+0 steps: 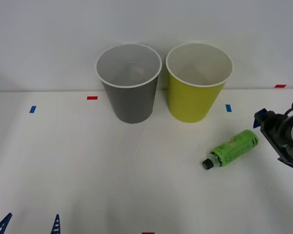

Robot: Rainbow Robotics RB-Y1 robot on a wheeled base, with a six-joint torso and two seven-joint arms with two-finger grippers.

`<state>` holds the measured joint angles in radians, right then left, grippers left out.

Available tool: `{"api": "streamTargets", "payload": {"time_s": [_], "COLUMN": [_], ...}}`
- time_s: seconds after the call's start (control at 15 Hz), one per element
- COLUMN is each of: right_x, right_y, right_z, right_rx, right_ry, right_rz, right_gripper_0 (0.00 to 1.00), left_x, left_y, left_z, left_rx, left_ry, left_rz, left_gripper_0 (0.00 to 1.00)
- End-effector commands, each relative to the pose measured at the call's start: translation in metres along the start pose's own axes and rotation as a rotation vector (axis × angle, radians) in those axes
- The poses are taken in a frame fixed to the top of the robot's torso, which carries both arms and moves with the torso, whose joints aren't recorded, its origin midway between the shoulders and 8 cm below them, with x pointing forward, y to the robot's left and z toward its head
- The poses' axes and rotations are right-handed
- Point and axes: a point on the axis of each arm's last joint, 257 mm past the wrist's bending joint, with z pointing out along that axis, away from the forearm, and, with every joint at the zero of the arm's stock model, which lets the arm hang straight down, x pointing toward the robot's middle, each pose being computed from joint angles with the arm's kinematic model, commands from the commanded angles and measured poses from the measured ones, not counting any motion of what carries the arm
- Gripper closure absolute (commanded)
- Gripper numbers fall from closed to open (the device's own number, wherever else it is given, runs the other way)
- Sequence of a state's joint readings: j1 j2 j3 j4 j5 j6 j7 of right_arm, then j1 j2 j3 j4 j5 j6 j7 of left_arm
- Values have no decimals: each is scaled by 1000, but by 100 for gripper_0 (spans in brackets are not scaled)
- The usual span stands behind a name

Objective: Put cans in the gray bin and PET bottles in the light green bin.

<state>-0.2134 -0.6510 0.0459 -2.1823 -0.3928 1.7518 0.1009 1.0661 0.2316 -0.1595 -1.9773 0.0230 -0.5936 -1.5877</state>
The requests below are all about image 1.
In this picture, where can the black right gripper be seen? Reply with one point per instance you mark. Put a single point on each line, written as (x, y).
(274, 131)

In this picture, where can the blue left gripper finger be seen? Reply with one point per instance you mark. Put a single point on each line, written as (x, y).
(2, 225)
(56, 226)

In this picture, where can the green plastic bottle black cap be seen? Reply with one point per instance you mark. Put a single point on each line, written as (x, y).
(236, 147)

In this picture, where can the yellow-green plastic waste bin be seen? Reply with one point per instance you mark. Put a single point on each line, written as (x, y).
(191, 102)

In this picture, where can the grey plastic waste bin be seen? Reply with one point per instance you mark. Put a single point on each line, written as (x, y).
(134, 104)

